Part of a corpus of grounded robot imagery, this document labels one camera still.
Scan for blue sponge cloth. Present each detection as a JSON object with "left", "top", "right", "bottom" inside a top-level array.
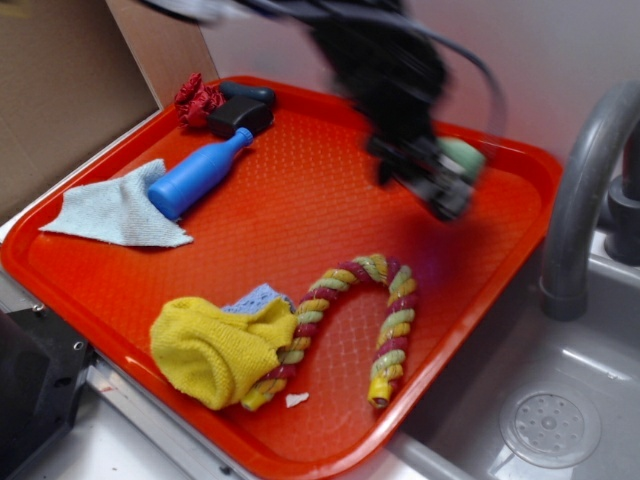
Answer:
[{"left": 221, "top": 283, "right": 294, "bottom": 314}]

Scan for blue plastic bottle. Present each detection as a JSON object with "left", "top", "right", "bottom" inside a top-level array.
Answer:
[{"left": 147, "top": 127, "right": 253, "bottom": 220}]

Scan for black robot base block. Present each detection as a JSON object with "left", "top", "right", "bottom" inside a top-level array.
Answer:
[{"left": 1, "top": 309, "right": 92, "bottom": 479}]

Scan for yellow knitted cloth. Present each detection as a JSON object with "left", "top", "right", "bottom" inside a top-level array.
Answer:
[{"left": 150, "top": 297, "right": 297, "bottom": 410}]

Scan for dark grey cylinder toy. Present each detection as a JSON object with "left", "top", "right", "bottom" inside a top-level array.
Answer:
[{"left": 219, "top": 80, "right": 276, "bottom": 107}]

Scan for light blue cloth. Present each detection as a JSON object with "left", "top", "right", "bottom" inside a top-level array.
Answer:
[{"left": 40, "top": 159, "right": 193, "bottom": 248}]

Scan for multicolour twisted rope toy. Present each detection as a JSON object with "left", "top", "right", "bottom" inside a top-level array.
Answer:
[{"left": 240, "top": 254, "right": 418, "bottom": 412}]

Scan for orange plastic tray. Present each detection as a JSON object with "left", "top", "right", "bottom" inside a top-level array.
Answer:
[{"left": 1, "top": 84, "right": 561, "bottom": 479}]

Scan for sink drain cover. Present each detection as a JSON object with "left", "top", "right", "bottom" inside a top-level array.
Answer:
[{"left": 499, "top": 382, "right": 602, "bottom": 469}]

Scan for small white paper scrap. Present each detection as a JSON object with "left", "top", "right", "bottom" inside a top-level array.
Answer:
[{"left": 285, "top": 392, "right": 310, "bottom": 408}]

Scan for brown cardboard panel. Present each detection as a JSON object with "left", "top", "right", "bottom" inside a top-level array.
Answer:
[{"left": 1, "top": 1, "right": 218, "bottom": 222}]

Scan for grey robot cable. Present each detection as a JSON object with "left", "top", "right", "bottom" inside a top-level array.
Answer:
[{"left": 239, "top": 0, "right": 509, "bottom": 161}]

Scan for grey toy sink basin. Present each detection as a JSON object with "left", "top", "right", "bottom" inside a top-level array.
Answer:
[{"left": 388, "top": 234, "right": 639, "bottom": 479}]

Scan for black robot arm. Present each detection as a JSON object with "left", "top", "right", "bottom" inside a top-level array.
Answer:
[{"left": 243, "top": 1, "right": 473, "bottom": 221}]

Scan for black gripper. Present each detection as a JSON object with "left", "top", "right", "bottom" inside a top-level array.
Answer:
[{"left": 349, "top": 87, "right": 474, "bottom": 221}]

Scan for red crumpled cloth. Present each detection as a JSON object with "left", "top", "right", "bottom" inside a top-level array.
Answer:
[{"left": 174, "top": 73, "right": 226, "bottom": 129}]

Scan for grey toy faucet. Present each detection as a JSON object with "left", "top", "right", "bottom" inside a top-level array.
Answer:
[{"left": 539, "top": 80, "right": 639, "bottom": 321}]

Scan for dark grey faucet handle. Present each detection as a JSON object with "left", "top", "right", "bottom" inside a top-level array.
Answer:
[{"left": 602, "top": 124, "right": 640, "bottom": 267}]

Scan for green rubber ball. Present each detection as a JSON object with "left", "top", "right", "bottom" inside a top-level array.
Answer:
[{"left": 437, "top": 137, "right": 486, "bottom": 185}]

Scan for black rubber block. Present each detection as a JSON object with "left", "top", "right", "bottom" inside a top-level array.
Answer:
[{"left": 206, "top": 96, "right": 274, "bottom": 139}]

